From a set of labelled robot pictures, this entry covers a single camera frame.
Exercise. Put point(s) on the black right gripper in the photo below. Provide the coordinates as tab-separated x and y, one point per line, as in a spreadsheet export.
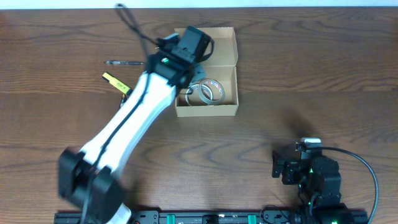
290	168

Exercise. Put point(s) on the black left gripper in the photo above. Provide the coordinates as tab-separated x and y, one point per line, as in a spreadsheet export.
201	56

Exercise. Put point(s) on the white tape roll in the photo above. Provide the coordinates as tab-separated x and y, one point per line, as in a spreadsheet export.
192	97

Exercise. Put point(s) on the brown cardboard box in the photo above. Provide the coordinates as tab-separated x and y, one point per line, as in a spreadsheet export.
221	66

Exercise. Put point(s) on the grey tape roll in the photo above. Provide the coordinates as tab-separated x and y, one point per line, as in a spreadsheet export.
218	89

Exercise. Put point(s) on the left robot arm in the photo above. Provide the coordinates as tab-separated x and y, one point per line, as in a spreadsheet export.
89	178

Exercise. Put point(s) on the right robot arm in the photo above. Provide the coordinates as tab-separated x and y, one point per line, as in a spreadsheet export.
318	180

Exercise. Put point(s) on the yellow highlighter marker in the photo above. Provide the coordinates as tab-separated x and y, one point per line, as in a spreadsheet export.
118	84

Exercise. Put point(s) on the black ballpoint pen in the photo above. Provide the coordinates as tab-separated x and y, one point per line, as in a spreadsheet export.
120	62

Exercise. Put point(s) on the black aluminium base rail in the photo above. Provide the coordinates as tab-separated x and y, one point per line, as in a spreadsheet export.
263	217

